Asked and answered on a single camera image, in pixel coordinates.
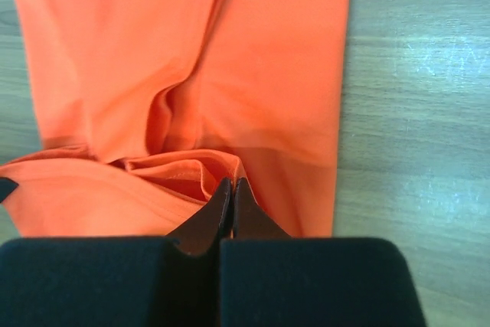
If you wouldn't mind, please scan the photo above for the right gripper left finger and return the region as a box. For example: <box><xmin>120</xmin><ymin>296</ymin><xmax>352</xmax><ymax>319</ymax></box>
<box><xmin>1</xmin><ymin>179</ymin><xmax>233</xmax><ymax>326</ymax></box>

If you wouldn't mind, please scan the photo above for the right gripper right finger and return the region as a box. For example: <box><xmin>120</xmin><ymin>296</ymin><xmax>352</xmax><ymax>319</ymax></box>
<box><xmin>219</xmin><ymin>179</ymin><xmax>425</xmax><ymax>326</ymax></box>

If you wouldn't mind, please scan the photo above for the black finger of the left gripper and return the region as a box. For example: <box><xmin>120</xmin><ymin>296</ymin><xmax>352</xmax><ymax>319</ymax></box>
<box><xmin>0</xmin><ymin>177</ymin><xmax>18</xmax><ymax>204</ymax></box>

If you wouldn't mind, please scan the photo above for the orange t-shirt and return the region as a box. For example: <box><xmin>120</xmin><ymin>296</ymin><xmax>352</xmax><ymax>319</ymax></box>
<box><xmin>1</xmin><ymin>0</ymin><xmax>349</xmax><ymax>237</ymax></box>

